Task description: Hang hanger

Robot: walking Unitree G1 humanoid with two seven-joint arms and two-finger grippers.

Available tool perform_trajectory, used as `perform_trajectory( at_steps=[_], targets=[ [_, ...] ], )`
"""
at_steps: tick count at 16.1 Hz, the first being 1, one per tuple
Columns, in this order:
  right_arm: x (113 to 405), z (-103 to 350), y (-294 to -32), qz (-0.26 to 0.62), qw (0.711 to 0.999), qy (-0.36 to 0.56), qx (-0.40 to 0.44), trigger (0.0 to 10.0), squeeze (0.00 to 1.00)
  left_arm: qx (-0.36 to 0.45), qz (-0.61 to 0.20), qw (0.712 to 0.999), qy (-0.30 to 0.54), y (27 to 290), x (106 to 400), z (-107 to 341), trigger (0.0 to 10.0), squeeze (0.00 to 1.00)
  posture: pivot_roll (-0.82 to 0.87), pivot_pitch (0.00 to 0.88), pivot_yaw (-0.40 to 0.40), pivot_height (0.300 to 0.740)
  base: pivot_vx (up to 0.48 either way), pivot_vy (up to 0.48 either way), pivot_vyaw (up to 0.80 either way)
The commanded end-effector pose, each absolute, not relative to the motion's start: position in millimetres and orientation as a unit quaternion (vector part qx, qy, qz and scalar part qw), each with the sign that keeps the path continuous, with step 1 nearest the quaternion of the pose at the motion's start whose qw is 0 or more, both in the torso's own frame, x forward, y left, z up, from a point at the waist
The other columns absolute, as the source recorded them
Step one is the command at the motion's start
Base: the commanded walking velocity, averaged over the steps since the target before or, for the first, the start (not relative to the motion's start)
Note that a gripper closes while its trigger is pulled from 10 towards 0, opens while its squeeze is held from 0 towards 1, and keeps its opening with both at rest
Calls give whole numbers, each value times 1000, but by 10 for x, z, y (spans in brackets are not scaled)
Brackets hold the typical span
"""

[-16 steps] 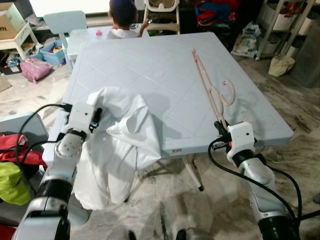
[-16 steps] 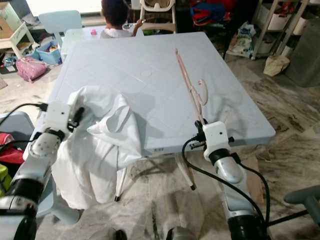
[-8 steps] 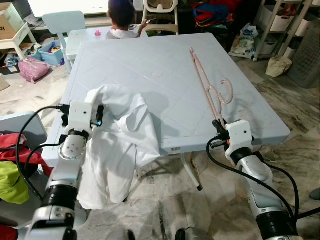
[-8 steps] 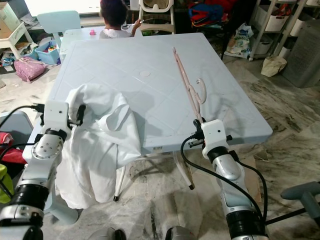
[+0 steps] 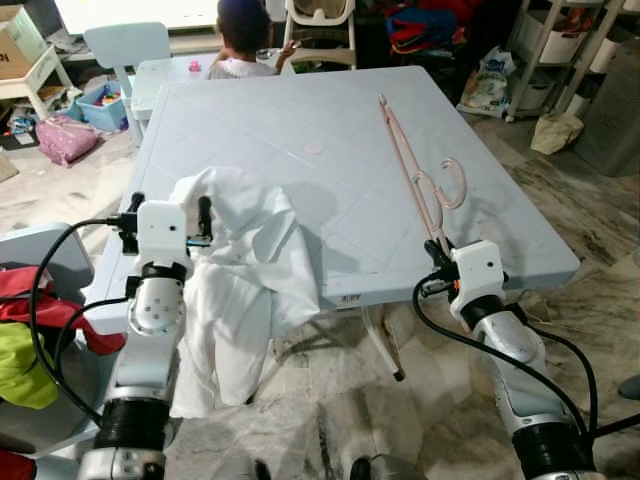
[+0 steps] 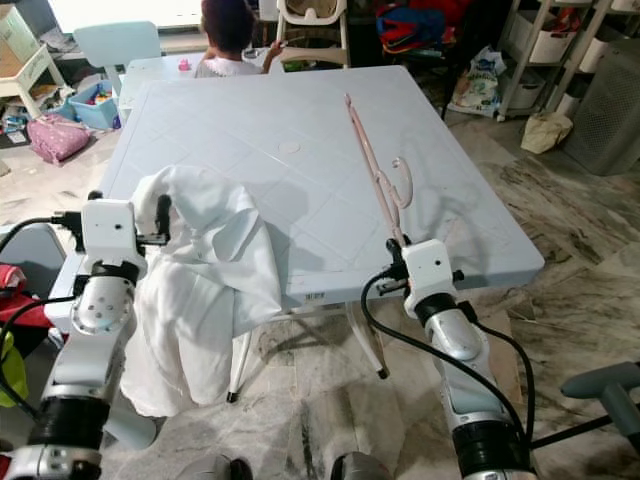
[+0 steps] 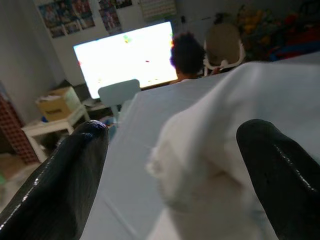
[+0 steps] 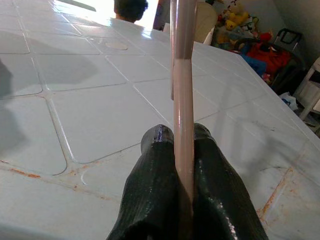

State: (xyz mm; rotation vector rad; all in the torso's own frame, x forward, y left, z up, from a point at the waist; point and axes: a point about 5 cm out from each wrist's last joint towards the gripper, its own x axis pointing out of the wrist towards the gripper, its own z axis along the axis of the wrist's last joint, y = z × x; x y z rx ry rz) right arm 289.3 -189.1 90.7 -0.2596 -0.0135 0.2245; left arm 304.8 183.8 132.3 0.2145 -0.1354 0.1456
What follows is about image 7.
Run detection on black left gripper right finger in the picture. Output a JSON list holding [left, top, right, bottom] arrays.
[[235, 118, 320, 240]]

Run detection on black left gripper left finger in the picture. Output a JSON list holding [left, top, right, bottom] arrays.
[[0, 119, 110, 240]]

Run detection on white t-shirt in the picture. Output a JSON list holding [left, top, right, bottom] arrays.
[[145, 60, 320, 240]]

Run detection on white side table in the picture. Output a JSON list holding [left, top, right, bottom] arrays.
[[21, 104, 91, 163]]

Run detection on red lattice panel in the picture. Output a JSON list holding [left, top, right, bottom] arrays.
[[0, 91, 39, 165]]

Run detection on brown cardboard box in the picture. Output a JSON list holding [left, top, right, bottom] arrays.
[[35, 86, 83, 123]]

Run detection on pale blue child chair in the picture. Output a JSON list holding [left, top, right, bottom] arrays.
[[97, 78, 142, 125]]

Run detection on bright flat screen television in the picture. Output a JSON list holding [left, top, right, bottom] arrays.
[[72, 21, 180, 100]]

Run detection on colourful toy pile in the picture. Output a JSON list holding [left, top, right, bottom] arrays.
[[236, 3, 320, 62]]

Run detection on beige white baby seat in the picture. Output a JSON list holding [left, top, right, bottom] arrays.
[[202, 23, 245, 76]]

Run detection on child with dark curly hair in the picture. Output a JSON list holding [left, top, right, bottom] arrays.
[[170, 31, 207, 85]]

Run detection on colourful wall posters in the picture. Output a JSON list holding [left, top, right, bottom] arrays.
[[37, 0, 97, 39], [98, 0, 133, 35]]

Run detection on pale wall chart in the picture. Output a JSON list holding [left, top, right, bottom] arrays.
[[138, 0, 176, 20]]

